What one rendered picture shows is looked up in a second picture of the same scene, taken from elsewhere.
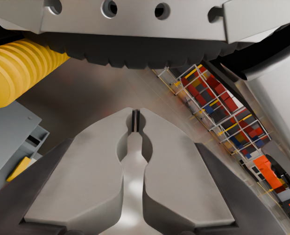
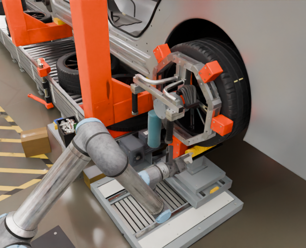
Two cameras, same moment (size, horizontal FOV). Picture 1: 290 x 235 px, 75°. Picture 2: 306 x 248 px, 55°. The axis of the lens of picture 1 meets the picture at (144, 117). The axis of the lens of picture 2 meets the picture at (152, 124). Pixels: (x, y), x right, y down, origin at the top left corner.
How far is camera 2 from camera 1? 1.68 m
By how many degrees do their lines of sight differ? 69
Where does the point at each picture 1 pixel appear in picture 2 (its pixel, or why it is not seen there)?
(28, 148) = (220, 184)
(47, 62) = (199, 148)
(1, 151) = (206, 180)
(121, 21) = (194, 141)
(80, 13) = (191, 141)
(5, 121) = (210, 172)
